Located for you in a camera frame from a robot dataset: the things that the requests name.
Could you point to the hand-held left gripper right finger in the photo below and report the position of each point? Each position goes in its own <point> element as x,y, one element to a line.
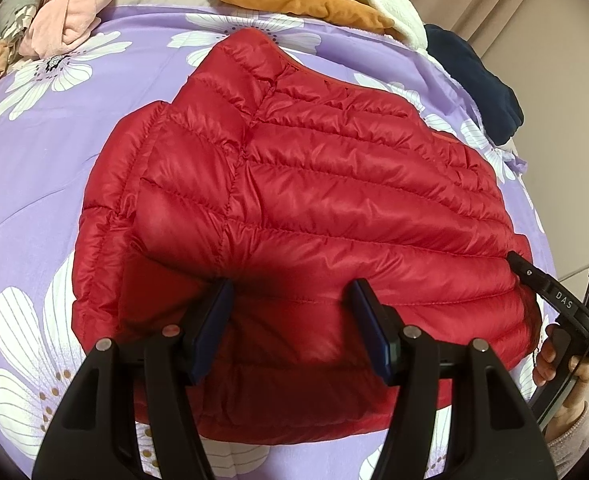
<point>374,330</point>

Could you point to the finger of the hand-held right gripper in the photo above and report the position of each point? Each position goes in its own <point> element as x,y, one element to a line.
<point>554,292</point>

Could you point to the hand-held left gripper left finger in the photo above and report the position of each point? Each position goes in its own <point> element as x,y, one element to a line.
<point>214,325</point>

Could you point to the red puffer jacket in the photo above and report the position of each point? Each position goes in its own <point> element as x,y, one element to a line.
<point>324,185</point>

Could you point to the person's right forearm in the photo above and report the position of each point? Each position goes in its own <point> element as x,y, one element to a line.
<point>571,440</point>

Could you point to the person's right hand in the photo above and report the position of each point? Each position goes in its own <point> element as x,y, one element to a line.
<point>544,365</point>

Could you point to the navy garment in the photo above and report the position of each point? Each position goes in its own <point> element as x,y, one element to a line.
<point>479,85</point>

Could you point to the purple floral bedsheet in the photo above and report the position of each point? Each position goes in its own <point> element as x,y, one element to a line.
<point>49,170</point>

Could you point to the orange garment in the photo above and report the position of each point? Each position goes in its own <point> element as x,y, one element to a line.
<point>314,5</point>

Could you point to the pink garment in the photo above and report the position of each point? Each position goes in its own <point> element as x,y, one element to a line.
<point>74,15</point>

